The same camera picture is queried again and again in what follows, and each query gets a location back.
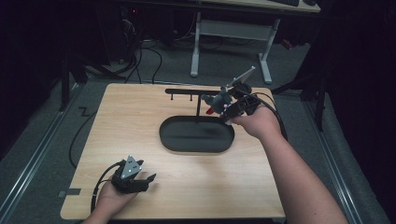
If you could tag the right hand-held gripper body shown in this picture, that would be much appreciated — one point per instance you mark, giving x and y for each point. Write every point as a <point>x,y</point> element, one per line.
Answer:
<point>244,102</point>

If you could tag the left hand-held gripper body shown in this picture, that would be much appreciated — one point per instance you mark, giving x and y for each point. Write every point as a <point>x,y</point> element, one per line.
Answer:
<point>126,183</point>

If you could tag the black hook rack with tray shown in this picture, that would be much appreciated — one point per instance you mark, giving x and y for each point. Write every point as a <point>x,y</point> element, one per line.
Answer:
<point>196,134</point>

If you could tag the person's left hand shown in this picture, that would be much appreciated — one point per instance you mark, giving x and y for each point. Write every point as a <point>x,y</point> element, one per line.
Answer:
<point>110,199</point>

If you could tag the person's right hand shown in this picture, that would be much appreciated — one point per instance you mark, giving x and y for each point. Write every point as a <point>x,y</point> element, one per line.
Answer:
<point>261,123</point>

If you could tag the grey tape strip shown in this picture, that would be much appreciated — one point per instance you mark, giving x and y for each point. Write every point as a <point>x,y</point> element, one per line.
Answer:
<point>70,192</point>

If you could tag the white-framed wooden desk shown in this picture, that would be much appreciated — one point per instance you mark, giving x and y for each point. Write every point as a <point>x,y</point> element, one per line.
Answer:
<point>233,29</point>

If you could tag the small red object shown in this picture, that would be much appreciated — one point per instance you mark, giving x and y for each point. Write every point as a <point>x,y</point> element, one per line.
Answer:
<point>286,44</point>

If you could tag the black metal stand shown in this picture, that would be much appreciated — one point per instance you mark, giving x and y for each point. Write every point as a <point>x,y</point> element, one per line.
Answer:
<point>319,96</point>
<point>65,81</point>

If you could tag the black keyboard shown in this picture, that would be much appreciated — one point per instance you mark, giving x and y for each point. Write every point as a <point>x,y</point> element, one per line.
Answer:
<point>285,2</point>

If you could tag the dark computer tower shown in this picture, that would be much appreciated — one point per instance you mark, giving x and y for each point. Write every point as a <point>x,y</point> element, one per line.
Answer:
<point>129,34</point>

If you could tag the black computer mouse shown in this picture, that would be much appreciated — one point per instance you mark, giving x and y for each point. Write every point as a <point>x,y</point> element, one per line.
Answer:
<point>309,2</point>

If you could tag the metal floor rail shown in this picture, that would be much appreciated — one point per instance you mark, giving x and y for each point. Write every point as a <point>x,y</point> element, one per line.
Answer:
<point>336,168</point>
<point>34,155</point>

